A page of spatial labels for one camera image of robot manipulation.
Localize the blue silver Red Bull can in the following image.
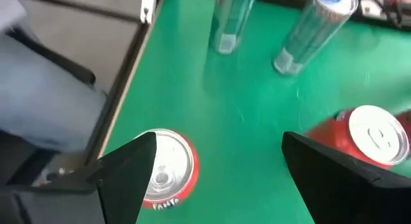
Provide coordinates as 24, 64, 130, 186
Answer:
272, 0, 360, 76

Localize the white metal bracket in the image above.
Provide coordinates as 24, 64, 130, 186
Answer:
140, 0, 158, 25

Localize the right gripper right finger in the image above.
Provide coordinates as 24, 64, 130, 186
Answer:
281, 131, 411, 224

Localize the black chair armrest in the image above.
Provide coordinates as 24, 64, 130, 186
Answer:
6, 26, 96, 85

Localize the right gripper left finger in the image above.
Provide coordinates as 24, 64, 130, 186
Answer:
86, 131, 157, 224

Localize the person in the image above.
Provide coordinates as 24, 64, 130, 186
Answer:
0, 0, 109, 153

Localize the teal Red Bull can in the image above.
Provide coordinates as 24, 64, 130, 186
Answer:
210, 0, 258, 55

